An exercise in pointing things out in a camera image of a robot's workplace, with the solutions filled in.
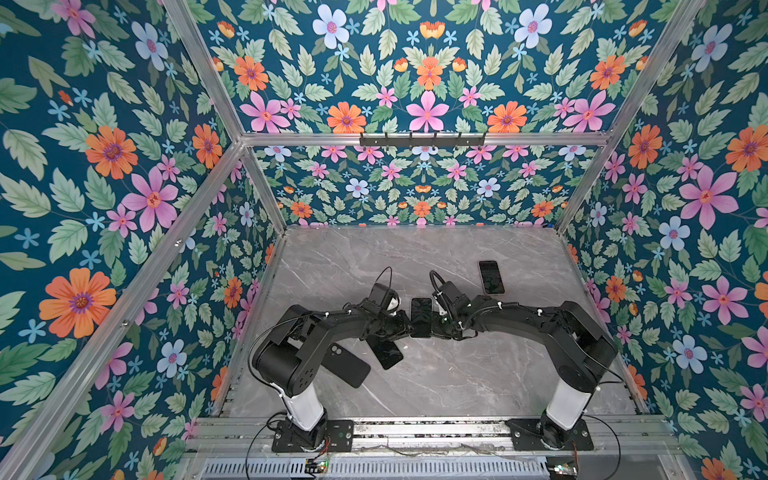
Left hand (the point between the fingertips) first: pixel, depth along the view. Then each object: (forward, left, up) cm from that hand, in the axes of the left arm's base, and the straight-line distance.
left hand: (422, 327), depth 88 cm
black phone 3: (-4, +11, -7) cm, 14 cm away
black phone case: (-8, +23, -6) cm, 25 cm away
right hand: (-1, -1, -4) cm, 5 cm away
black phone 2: (+5, 0, -3) cm, 5 cm away
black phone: (+19, -27, -5) cm, 34 cm away
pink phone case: (+18, -24, -5) cm, 30 cm away
